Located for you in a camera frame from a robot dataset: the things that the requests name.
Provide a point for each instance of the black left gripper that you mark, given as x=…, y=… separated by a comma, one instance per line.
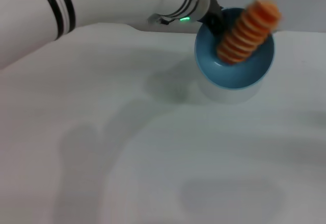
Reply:
x=212, y=17

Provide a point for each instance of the ridged toy bread loaf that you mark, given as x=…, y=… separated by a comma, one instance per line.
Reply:
x=247, y=33

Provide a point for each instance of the blue ceramic bowl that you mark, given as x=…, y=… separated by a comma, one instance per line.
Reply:
x=237, y=76

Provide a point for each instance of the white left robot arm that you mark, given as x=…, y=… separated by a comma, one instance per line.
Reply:
x=114, y=2

